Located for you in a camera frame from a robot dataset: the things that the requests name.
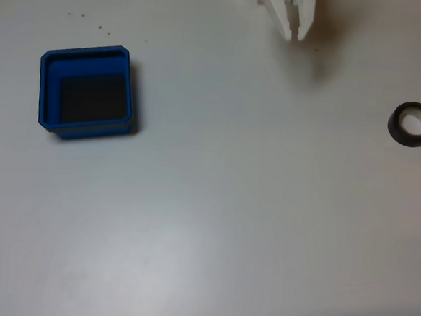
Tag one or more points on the blue square box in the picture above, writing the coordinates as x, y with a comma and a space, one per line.
49, 92

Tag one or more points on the black tape roll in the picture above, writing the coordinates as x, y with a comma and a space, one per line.
410, 142

